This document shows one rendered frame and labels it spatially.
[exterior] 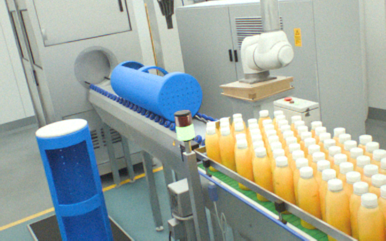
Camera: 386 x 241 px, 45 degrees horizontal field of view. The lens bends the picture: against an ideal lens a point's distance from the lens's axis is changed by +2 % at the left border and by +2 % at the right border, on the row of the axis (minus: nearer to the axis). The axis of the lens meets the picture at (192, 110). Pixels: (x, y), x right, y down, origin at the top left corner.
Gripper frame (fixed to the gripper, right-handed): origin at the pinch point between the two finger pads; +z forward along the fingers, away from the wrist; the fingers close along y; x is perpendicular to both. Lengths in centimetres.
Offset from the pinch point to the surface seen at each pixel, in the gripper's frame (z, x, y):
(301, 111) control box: 45, 0, -80
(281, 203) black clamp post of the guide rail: 58, 56, -108
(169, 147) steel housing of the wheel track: 67, 17, -2
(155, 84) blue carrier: 32.3, 11.0, 7.6
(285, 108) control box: 45, -3, -69
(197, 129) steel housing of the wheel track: 59, 5, -15
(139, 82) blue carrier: 33.4, 6.1, 30.0
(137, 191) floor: 147, -40, 131
